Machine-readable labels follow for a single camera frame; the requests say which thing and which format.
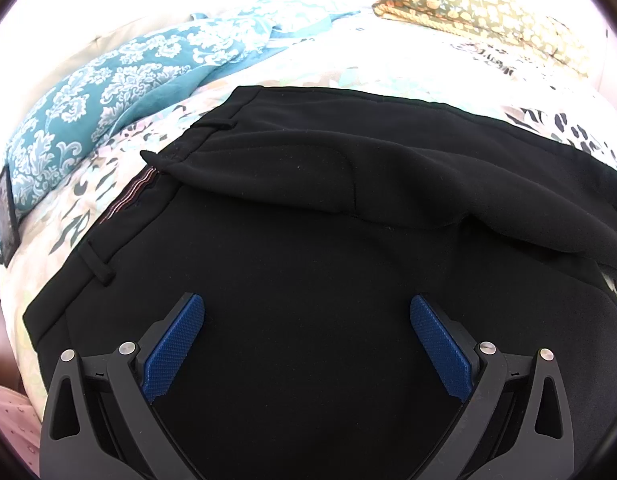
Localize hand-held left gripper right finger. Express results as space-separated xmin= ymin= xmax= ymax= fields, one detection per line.
xmin=409 ymin=294 xmax=577 ymax=480

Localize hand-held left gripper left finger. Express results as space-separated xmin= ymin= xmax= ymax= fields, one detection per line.
xmin=38 ymin=291 xmax=206 ymax=480

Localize black pants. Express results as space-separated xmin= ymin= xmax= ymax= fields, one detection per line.
xmin=22 ymin=85 xmax=617 ymax=480

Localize black smartphone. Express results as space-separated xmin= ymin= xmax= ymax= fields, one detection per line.
xmin=0 ymin=165 xmax=20 ymax=267

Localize teal damask pillow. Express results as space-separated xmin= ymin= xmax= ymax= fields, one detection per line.
xmin=5 ymin=22 xmax=249 ymax=213
xmin=188 ymin=0 xmax=361 ymax=68

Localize floral leaf bedspread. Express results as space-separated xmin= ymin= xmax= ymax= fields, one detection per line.
xmin=0 ymin=4 xmax=617 ymax=411

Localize orange green floral pillow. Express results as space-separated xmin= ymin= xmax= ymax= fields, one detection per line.
xmin=372 ymin=0 xmax=590 ymax=79

